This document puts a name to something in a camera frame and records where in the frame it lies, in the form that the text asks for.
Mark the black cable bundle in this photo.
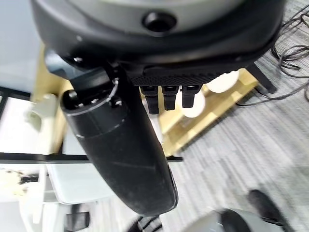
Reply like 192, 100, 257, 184
271, 3, 309, 73

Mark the white glossy panel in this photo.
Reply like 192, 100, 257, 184
46, 161, 114, 205

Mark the grey-green slipper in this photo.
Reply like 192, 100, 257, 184
24, 93, 59, 132

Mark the black furniture leg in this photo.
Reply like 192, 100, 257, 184
248, 61, 278, 95

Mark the white slipper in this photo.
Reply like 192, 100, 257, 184
206, 69, 240, 94
182, 92, 207, 119

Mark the black metal frame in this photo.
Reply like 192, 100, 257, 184
0, 86, 184, 164

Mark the thin black floor cable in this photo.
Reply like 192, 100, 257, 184
236, 81, 309, 106

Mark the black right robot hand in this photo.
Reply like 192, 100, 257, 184
30, 0, 287, 216

